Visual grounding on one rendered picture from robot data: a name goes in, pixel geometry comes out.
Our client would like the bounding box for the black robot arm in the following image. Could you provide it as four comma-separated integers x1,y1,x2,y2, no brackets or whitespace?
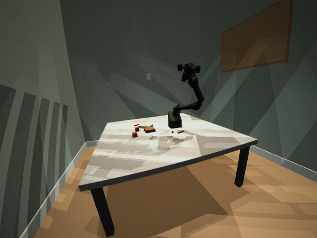
173,62,204,117

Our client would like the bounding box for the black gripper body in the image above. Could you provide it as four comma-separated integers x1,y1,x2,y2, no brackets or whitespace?
177,64,201,73

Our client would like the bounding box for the pale yellow board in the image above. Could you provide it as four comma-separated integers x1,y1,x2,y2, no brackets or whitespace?
138,123,153,128

